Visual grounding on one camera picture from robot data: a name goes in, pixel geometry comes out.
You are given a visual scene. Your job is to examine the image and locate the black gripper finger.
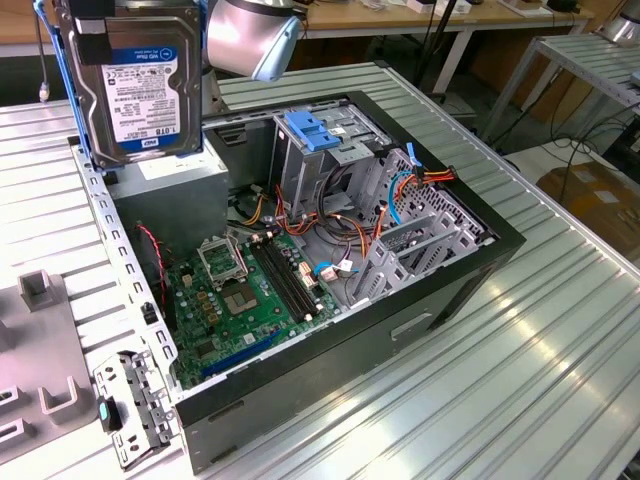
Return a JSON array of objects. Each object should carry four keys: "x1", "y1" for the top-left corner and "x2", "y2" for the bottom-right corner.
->
[{"x1": 68, "y1": 0, "x2": 117, "y2": 67}]

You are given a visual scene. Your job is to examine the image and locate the hard disk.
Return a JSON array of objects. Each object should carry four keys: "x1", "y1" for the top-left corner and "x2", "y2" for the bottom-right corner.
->
[{"x1": 32, "y1": 0, "x2": 207, "y2": 175}]

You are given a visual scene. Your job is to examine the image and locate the blue data wire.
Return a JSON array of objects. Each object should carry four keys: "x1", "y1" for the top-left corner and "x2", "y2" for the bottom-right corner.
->
[{"x1": 386, "y1": 142, "x2": 420, "y2": 227}]

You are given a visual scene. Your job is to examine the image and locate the red yellow power wire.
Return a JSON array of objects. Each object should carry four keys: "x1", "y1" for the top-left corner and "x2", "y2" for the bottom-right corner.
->
[{"x1": 372, "y1": 166, "x2": 457, "y2": 251}]

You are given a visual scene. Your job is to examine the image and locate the grey metal disk bay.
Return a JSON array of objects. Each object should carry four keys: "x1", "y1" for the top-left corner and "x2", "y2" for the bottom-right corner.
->
[{"x1": 344, "y1": 209, "x2": 489, "y2": 309}]

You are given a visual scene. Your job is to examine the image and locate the grey power supply unit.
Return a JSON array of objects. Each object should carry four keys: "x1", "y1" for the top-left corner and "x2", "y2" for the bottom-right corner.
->
[{"x1": 105, "y1": 148, "x2": 231, "y2": 256}]

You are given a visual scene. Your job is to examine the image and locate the metal socket cover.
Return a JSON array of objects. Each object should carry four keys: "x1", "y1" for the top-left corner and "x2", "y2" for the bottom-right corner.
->
[{"x1": 197, "y1": 237, "x2": 250, "y2": 290}]

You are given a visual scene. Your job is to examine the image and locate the blue plastic drive latch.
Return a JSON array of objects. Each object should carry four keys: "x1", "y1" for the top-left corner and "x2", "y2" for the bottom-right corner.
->
[{"x1": 282, "y1": 110, "x2": 344, "y2": 154}]

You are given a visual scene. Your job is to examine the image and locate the grey optical drive cage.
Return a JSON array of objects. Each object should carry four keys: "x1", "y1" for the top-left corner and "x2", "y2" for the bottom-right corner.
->
[{"x1": 269, "y1": 102, "x2": 394, "y2": 221}]

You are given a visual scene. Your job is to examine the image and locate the CPU socket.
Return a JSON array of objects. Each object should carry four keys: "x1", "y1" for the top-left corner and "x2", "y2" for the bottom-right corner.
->
[{"x1": 219, "y1": 281, "x2": 262, "y2": 320}]

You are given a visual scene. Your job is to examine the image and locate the black RAM slot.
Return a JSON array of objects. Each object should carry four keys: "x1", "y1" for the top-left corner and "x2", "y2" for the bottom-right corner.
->
[
  {"x1": 254, "y1": 238, "x2": 311, "y2": 325},
  {"x1": 259, "y1": 238, "x2": 316, "y2": 325},
  {"x1": 249, "y1": 238, "x2": 306, "y2": 325},
  {"x1": 264, "y1": 238, "x2": 322, "y2": 325}
]

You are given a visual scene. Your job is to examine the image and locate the wooden desk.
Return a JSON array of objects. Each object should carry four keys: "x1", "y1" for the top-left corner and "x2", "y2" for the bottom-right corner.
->
[{"x1": 0, "y1": 0, "x2": 596, "y2": 59}]

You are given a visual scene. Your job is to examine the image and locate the grey parts rack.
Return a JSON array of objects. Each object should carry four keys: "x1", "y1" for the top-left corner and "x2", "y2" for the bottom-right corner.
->
[{"x1": 0, "y1": 269, "x2": 97, "y2": 451}]

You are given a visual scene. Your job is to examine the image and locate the green motherboard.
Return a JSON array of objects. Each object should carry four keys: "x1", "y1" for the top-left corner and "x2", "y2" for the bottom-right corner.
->
[{"x1": 164, "y1": 232, "x2": 346, "y2": 391}]

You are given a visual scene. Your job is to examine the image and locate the blue expansion slot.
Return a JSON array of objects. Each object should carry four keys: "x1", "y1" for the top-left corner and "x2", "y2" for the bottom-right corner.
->
[{"x1": 202, "y1": 332, "x2": 277, "y2": 380}]

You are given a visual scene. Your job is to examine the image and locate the black teal latch clip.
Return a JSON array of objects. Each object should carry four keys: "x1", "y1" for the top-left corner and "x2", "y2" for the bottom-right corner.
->
[{"x1": 97, "y1": 394, "x2": 125, "y2": 434}]

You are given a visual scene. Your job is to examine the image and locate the black PC case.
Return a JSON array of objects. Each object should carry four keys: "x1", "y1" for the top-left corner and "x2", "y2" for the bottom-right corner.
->
[{"x1": 66, "y1": 89, "x2": 527, "y2": 476}]

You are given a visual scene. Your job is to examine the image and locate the metal slat side table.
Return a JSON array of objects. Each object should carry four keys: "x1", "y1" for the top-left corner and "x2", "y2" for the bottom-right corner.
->
[{"x1": 479, "y1": 34, "x2": 640, "y2": 146}]

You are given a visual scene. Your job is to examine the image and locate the cardboard box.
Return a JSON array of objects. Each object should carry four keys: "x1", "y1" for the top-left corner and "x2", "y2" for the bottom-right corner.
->
[{"x1": 537, "y1": 159, "x2": 640, "y2": 251}]

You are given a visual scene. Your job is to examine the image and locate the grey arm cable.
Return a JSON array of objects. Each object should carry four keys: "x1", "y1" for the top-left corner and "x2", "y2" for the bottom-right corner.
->
[{"x1": 34, "y1": 47, "x2": 54, "y2": 104}]

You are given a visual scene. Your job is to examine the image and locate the red black fan wire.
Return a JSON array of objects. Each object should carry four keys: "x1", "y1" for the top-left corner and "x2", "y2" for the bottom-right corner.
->
[{"x1": 135, "y1": 223, "x2": 170, "y2": 302}]

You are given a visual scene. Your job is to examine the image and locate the orange black wire bundle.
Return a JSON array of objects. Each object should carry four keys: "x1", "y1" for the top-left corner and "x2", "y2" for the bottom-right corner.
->
[{"x1": 227, "y1": 184, "x2": 374, "y2": 261}]

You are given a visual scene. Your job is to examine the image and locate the white plug blue wire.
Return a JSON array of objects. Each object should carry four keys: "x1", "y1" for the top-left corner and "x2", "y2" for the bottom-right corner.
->
[{"x1": 313, "y1": 259, "x2": 362, "y2": 284}]

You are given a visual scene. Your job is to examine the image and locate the grey slot cover bracket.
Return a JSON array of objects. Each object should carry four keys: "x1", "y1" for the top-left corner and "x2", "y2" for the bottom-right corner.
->
[{"x1": 92, "y1": 349, "x2": 180, "y2": 471}]

